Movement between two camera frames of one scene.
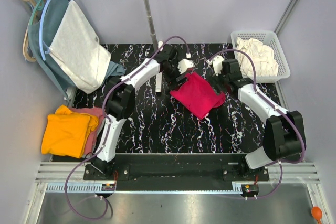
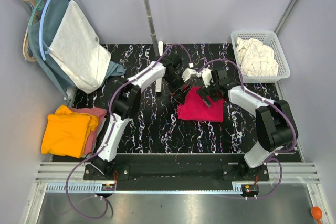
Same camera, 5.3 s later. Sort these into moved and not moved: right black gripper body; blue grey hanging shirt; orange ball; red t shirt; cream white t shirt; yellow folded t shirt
Moved: right black gripper body; red t shirt
Not moved: cream white t shirt; yellow folded t shirt; blue grey hanging shirt; orange ball
